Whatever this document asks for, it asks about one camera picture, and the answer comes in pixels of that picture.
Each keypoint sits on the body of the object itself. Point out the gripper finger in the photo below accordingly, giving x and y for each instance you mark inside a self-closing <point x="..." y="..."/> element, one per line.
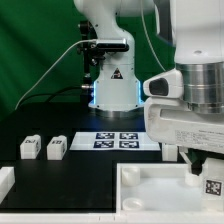
<point x="183" y="152"/>

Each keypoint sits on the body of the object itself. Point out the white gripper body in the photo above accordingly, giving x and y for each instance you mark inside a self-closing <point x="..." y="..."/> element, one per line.
<point x="170" y="121"/>

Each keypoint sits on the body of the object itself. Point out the white square tabletop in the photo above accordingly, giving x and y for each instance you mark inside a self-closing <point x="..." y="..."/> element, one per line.
<point x="158" y="188"/>

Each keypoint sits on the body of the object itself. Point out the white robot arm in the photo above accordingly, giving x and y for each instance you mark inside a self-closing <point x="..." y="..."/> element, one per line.
<point x="197" y="32"/>

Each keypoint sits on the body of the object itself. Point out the white sheet with tags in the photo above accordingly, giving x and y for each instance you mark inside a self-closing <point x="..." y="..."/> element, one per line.
<point x="137" y="141"/>

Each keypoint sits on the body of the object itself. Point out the green backdrop curtain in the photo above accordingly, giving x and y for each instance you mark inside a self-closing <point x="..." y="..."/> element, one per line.
<point x="38" y="49"/>

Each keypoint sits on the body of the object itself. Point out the white left obstacle block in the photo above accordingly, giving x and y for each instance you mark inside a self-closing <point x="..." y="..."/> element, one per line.
<point x="7" y="180"/>

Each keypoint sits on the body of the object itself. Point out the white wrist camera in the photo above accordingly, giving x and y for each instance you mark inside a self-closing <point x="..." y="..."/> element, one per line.
<point x="165" y="85"/>

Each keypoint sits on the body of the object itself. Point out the black camera on stand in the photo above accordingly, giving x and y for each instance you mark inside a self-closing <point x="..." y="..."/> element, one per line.
<point x="103" y="53"/>

